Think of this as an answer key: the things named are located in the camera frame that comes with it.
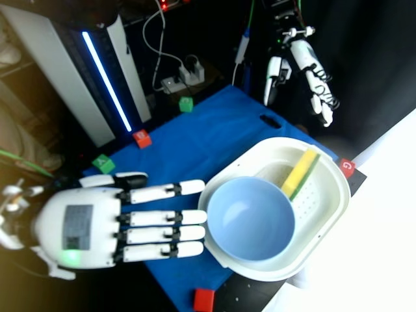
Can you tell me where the plain green block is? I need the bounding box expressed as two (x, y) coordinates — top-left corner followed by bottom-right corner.
(178, 96), (194, 113)

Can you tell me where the white tower with blue light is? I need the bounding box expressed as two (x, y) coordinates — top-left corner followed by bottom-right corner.
(0, 3), (152, 147)

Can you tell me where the white power strip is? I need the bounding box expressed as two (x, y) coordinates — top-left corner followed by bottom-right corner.
(161, 63), (205, 94)

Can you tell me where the blue table mat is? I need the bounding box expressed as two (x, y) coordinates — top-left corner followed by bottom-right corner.
(83, 84), (339, 312)

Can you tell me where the white plastic basin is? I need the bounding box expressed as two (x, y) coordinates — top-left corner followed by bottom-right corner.
(198, 136), (352, 282)

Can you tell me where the yellow green sponge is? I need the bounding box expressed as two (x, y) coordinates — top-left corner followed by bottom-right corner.
(281, 148), (322, 202)

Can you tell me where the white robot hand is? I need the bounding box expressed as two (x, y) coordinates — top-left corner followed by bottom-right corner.
(263, 38), (341, 128)
(32, 171), (208, 272)

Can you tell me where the light blue bowl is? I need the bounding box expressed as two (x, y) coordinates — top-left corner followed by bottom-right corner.
(207, 176), (296, 262)

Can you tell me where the thin green cable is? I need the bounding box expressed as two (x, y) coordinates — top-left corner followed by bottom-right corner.
(246, 0), (256, 32)
(0, 148), (55, 178)

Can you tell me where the red letter G block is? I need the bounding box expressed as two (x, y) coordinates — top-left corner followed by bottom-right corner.
(339, 158), (357, 179)

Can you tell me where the plain red block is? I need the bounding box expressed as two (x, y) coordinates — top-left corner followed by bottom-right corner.
(193, 287), (216, 312)

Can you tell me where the green letter Y block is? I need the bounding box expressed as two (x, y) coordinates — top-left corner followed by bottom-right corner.
(92, 154), (116, 175)

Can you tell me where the white power cable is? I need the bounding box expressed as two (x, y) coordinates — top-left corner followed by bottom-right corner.
(142, 0), (186, 92)

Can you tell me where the white adapter with cable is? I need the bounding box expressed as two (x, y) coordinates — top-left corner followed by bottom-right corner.
(232, 29), (251, 85)

